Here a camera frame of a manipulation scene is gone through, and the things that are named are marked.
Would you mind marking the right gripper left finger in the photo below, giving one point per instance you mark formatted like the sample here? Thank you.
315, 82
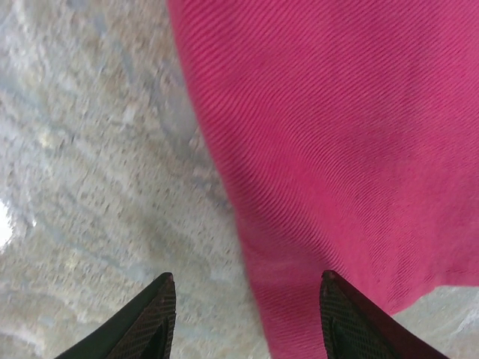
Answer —
149, 321

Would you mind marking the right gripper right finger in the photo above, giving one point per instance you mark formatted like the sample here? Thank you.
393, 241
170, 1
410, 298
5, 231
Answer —
348, 325

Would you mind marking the magenta long pants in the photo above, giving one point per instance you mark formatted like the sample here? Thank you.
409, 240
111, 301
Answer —
337, 149

